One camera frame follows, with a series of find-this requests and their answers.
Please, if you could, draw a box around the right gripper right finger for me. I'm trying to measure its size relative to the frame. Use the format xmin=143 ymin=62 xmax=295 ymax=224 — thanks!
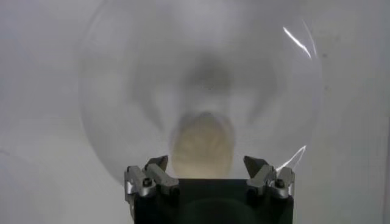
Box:
xmin=243 ymin=155 xmax=296 ymax=200

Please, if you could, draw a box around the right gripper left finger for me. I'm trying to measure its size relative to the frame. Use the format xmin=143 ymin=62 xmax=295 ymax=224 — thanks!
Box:
xmin=123 ymin=155 xmax=180 ymax=203

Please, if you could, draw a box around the white steamed baozi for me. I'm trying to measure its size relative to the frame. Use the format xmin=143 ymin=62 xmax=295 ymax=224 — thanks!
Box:
xmin=169 ymin=111 xmax=236 ymax=180

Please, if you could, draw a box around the white round plate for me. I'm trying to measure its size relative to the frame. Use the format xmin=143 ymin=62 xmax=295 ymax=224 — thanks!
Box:
xmin=77 ymin=0 xmax=324 ymax=186

